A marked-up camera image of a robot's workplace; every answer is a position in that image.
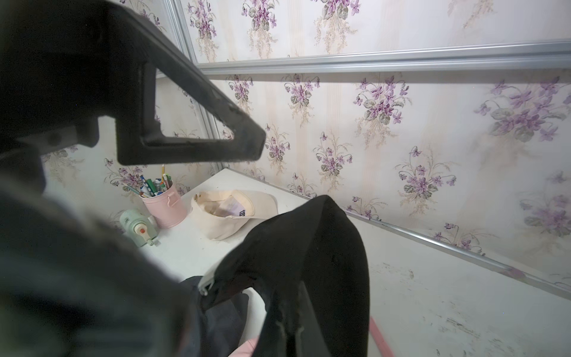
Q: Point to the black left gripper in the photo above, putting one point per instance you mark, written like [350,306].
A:
[54,73]

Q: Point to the green tape dispenser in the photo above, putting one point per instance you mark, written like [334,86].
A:
[138,228]

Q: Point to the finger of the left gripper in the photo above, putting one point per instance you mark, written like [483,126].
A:
[166,111]

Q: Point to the pink pen cup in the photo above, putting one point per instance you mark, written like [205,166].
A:
[159,196]

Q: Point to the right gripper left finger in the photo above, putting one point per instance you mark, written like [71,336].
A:
[282,328]

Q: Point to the dark grey baseball cap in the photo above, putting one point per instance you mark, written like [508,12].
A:
[217,331]

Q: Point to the pink cap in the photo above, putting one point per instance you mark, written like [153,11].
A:
[379,339]
[246,349]

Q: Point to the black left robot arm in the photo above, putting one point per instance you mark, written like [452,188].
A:
[70,285]

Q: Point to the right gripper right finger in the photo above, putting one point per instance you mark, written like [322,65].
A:
[311,342]

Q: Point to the beige cap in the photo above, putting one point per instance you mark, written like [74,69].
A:
[220,214]

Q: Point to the black cap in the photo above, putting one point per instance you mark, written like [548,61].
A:
[317,244]

